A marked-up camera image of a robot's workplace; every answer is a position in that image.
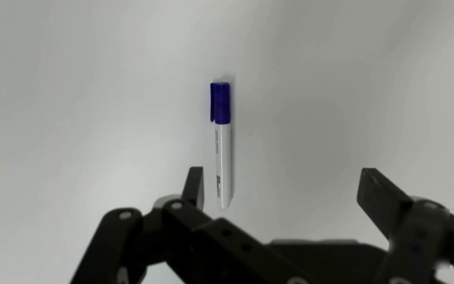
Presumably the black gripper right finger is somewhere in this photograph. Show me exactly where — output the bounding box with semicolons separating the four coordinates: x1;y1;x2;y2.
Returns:
357;167;454;284

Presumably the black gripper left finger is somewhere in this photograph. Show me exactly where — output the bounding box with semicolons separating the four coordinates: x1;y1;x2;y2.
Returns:
68;165;312;284

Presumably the blue capped white marker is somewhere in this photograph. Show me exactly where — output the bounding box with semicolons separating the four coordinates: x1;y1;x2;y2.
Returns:
208;80;235;208

